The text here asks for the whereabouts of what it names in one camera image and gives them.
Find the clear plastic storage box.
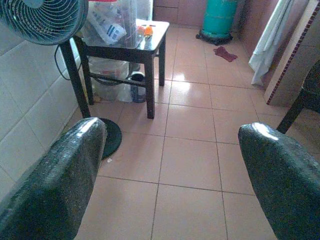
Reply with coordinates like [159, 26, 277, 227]
[82, 0, 153, 48]

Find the black fan power cable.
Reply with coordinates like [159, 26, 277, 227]
[54, 44, 73, 81]

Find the clear plastic bag blue print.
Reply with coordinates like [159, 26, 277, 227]
[117, 71, 147, 104]

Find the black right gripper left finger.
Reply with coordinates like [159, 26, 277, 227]
[0, 116, 108, 240]

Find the dark red rag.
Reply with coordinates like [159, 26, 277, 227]
[213, 45, 238, 63]

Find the black gas cylinder stand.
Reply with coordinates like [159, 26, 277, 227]
[195, 29, 234, 46]

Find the white hanging cloth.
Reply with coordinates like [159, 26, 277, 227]
[248, 0, 296, 86]

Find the dark wooden chair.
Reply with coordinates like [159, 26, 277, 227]
[276, 59, 320, 135]

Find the small dark wooden table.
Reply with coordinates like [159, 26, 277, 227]
[73, 21, 171, 120]

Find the clear plastic tub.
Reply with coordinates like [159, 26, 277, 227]
[88, 57, 130, 101]

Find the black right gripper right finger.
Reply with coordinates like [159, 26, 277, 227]
[237, 121, 320, 240]

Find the teal standing fan black base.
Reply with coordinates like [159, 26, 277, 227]
[0, 0, 123, 160]

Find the green gas cylinder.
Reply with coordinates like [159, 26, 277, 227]
[201, 0, 240, 38]

